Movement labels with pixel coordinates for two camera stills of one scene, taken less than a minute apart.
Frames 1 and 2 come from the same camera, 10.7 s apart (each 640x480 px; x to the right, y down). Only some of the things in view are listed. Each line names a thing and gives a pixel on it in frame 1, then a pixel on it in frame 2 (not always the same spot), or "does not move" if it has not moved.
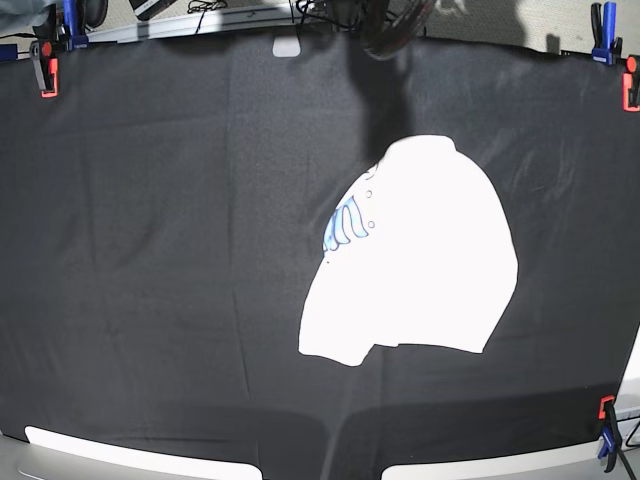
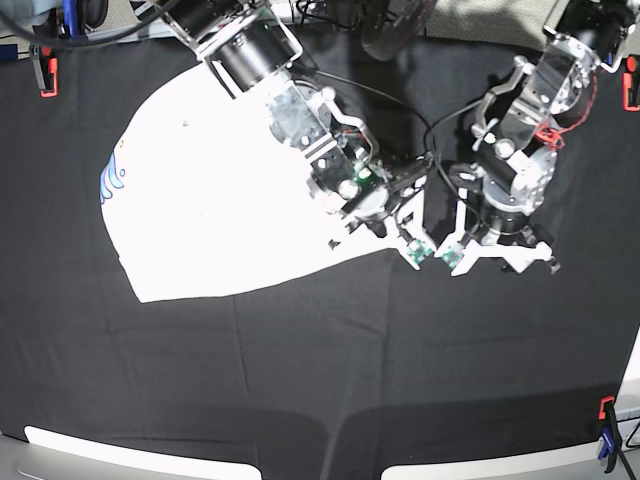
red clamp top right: x=631 y=85 does not move
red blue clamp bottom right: x=611 y=434 does not move
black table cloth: x=163 y=217 does not move
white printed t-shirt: x=419 y=251 to x=202 y=198
